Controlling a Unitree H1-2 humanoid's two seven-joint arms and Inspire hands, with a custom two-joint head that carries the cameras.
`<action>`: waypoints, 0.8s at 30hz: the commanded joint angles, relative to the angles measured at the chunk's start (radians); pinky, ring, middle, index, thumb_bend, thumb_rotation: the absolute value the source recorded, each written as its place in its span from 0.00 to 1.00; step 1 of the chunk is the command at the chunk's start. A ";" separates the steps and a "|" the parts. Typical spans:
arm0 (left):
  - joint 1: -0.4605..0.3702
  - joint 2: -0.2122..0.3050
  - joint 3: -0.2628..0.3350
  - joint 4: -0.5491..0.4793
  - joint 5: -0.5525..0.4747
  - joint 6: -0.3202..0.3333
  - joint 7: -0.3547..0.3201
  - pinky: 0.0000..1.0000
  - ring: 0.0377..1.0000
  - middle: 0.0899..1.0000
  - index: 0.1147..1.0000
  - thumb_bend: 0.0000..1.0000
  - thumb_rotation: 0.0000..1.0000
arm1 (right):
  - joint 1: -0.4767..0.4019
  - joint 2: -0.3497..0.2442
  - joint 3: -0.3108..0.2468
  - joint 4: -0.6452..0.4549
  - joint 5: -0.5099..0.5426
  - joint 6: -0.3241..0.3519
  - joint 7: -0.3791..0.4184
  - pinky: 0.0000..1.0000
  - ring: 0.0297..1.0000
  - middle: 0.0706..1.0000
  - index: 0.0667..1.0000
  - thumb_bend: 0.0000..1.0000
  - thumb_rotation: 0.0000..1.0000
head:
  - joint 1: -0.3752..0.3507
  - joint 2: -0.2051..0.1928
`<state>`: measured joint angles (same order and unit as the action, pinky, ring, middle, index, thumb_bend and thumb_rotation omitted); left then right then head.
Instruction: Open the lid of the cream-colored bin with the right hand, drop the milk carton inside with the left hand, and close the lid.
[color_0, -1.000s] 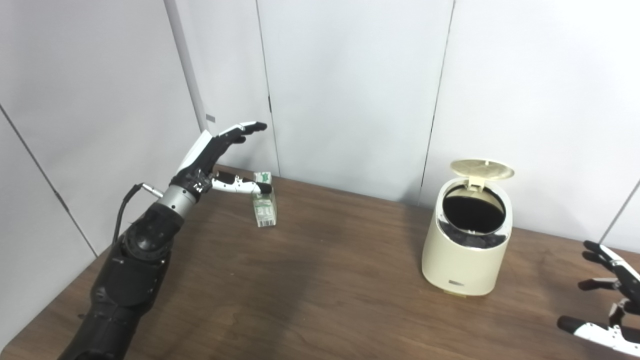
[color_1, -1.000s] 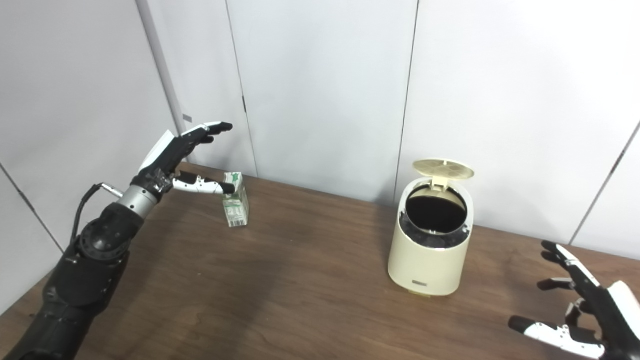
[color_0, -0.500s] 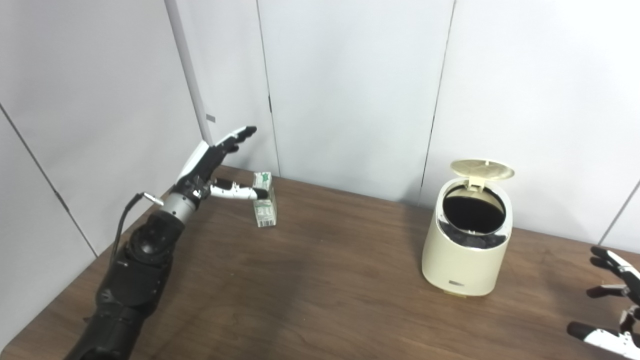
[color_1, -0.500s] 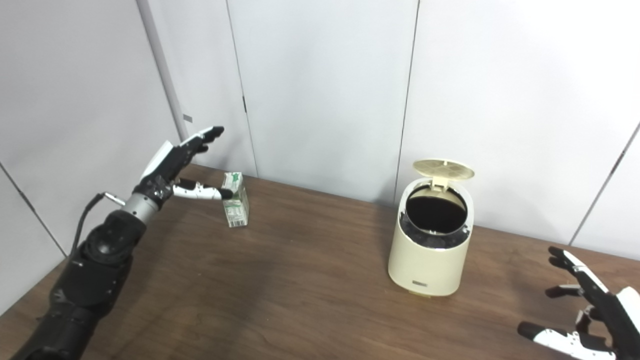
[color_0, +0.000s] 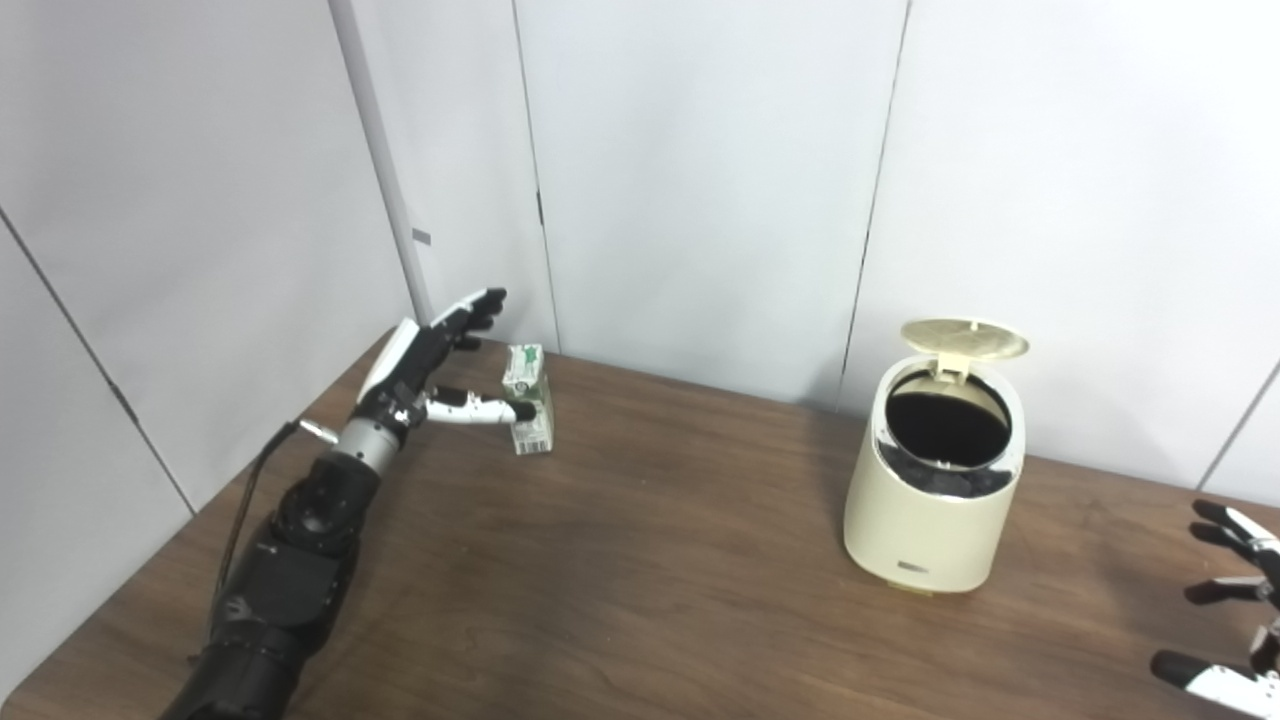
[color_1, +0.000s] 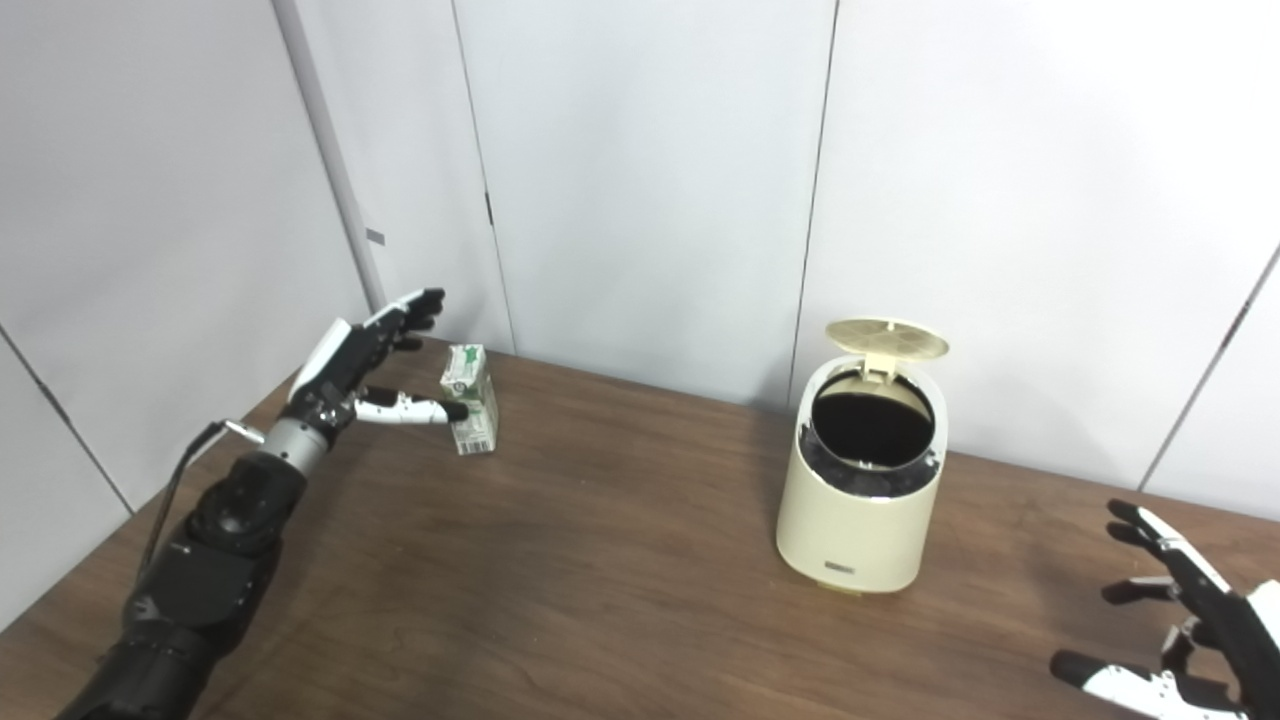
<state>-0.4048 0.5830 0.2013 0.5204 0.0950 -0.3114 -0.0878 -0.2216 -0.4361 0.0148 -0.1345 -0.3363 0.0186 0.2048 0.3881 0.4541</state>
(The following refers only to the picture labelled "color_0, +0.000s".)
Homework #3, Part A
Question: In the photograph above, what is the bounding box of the round cream bin lid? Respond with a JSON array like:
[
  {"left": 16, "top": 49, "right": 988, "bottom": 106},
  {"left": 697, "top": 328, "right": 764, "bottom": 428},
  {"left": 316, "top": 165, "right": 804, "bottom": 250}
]
[{"left": 900, "top": 318, "right": 1029, "bottom": 381}]

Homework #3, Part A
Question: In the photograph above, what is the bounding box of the black bin liner bag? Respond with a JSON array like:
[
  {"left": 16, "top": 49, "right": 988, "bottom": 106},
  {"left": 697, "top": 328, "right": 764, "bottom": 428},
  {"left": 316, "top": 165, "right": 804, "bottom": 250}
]
[{"left": 878, "top": 370, "right": 1013, "bottom": 499}]

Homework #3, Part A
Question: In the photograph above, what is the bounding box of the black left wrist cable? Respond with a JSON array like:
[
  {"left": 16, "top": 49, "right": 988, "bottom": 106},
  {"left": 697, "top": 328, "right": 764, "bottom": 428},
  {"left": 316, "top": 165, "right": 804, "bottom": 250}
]
[{"left": 190, "top": 420, "right": 339, "bottom": 661}]

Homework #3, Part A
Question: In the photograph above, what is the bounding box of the cream-colored bin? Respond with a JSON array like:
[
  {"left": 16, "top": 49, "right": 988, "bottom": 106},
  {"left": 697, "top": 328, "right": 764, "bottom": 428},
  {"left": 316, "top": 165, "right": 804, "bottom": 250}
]
[{"left": 843, "top": 318, "right": 1029, "bottom": 597}]

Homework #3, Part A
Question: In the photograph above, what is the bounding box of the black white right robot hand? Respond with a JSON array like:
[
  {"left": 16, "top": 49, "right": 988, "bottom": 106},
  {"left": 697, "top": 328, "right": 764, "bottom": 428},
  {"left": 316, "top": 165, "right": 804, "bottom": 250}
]
[{"left": 1150, "top": 500, "right": 1280, "bottom": 719}]

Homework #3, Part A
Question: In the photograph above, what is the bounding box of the green white milk carton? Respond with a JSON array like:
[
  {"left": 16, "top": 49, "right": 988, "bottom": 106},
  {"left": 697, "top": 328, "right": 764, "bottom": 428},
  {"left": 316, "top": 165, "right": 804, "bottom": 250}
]
[{"left": 500, "top": 344, "right": 554, "bottom": 456}]

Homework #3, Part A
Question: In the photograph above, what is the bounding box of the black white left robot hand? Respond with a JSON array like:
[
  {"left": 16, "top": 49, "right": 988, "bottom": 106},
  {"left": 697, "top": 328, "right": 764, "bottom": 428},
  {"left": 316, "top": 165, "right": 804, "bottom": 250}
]
[{"left": 352, "top": 288, "right": 538, "bottom": 446}]

